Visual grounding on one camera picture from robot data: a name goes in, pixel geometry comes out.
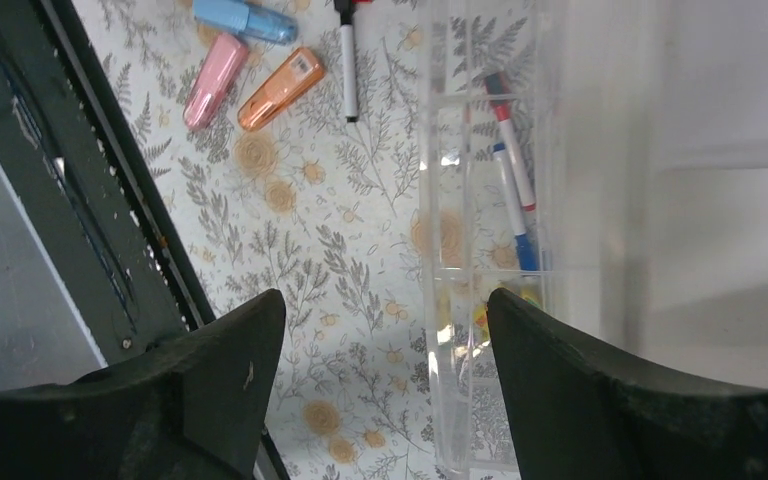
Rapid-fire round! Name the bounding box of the pink highlighter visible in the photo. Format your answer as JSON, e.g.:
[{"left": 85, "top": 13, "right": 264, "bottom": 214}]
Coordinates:
[{"left": 183, "top": 33, "right": 249, "bottom": 131}]

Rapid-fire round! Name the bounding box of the red cap marker near drawers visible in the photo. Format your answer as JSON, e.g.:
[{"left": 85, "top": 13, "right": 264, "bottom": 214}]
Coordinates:
[{"left": 483, "top": 71, "right": 537, "bottom": 213}]

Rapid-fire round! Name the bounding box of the orange highlighter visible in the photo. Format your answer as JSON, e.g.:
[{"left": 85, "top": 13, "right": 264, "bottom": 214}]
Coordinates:
[{"left": 237, "top": 47, "right": 325, "bottom": 132}]

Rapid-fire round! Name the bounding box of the yellow owl eraser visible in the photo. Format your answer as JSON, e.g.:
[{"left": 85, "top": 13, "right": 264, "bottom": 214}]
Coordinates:
[{"left": 473, "top": 277, "right": 542, "bottom": 343}]

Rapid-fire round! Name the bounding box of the black cap white marker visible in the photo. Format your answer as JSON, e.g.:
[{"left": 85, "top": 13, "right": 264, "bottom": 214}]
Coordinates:
[{"left": 333, "top": 0, "right": 359, "bottom": 123}]

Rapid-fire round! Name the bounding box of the blue cap whiteboard marker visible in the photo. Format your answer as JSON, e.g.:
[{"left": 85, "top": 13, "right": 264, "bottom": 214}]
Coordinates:
[{"left": 493, "top": 143, "right": 539, "bottom": 271}]

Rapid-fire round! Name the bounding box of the floral patterned desk mat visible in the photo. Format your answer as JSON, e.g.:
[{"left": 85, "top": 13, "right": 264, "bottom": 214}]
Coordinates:
[{"left": 69, "top": 0, "right": 558, "bottom": 480}]

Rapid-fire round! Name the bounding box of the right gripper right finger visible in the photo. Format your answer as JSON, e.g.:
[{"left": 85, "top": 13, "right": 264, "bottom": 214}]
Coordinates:
[{"left": 487, "top": 288, "right": 768, "bottom": 479}]

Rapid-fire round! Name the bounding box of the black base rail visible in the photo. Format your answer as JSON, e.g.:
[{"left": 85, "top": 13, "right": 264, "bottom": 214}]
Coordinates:
[{"left": 0, "top": 0, "right": 293, "bottom": 480}]

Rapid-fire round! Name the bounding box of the white plastic drawer unit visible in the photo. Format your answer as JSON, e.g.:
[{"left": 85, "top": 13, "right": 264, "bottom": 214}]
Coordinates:
[{"left": 420, "top": 1, "right": 768, "bottom": 479}]

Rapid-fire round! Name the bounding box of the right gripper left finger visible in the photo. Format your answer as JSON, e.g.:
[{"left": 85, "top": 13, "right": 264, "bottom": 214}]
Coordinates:
[{"left": 0, "top": 289, "right": 286, "bottom": 479}]

